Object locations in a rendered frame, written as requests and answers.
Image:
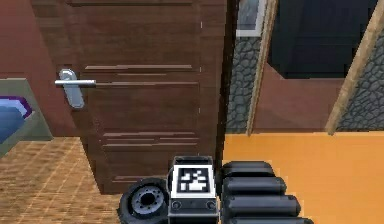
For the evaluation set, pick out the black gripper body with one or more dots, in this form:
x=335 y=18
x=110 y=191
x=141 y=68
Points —
x=146 y=201

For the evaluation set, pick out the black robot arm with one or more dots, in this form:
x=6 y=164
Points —
x=240 y=193

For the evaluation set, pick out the brown wooden room door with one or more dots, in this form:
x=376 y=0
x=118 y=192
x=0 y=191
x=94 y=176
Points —
x=143 y=83

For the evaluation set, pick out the grey bin with blue contents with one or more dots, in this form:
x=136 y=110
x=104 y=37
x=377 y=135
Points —
x=16 y=116

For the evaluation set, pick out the wooden framed dark doorway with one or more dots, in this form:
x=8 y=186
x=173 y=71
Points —
x=310 y=63

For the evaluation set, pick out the white framed wall picture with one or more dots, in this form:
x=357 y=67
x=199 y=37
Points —
x=249 y=16

